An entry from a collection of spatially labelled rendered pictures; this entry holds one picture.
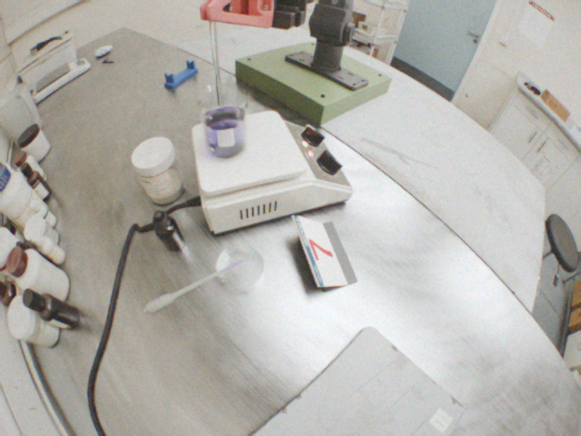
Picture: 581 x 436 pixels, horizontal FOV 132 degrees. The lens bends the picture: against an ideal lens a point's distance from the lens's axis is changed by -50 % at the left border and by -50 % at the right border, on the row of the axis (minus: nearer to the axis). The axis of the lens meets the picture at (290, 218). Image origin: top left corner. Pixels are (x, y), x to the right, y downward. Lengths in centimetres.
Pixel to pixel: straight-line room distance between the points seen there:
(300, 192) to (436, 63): 300
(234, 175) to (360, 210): 19
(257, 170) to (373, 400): 28
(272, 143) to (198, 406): 31
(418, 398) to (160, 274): 35
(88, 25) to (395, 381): 181
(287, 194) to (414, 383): 27
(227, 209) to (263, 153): 8
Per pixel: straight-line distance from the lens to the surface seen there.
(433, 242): 41
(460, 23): 311
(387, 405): 32
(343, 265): 33
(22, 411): 39
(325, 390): 29
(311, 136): 38
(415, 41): 328
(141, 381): 33
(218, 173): 28
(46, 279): 37
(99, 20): 170
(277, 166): 28
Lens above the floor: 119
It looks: 57 degrees down
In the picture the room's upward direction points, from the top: 10 degrees clockwise
